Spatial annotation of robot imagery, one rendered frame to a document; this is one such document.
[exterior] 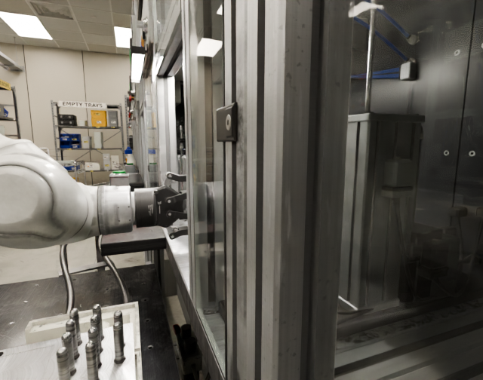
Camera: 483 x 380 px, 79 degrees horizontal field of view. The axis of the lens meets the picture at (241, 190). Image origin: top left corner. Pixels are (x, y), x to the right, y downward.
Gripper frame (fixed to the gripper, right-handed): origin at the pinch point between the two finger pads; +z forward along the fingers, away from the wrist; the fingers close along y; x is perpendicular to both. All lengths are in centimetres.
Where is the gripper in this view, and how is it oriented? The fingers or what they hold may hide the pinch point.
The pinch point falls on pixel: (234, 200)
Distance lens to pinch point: 63.0
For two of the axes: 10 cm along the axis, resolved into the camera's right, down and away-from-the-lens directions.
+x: -3.6, -1.4, 9.2
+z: 9.3, -0.5, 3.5
